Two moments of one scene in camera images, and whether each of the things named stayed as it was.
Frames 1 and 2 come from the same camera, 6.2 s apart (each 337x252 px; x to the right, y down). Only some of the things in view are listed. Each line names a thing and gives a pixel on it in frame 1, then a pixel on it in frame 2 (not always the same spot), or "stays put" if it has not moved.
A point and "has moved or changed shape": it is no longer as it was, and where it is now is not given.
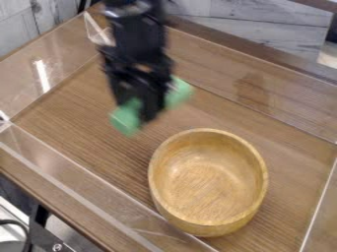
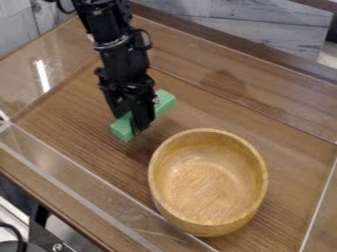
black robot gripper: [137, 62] to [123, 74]
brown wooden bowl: [207, 180] stays put
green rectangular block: [125, 115] has moved or changed shape
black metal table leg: [41, 241] stays put
